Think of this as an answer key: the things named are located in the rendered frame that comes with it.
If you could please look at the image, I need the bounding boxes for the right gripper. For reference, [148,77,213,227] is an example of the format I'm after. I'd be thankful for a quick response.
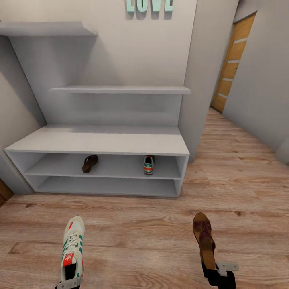
[202,262,236,289]

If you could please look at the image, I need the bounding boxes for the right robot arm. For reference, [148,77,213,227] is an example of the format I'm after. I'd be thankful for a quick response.
[202,261,239,289]

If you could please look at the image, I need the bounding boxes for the gym shoe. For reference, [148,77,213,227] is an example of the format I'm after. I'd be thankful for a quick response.
[144,155,155,175]
[61,216,85,282]

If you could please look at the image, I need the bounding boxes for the sandal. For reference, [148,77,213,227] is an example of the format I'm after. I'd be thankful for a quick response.
[193,212,216,270]
[82,155,98,173]

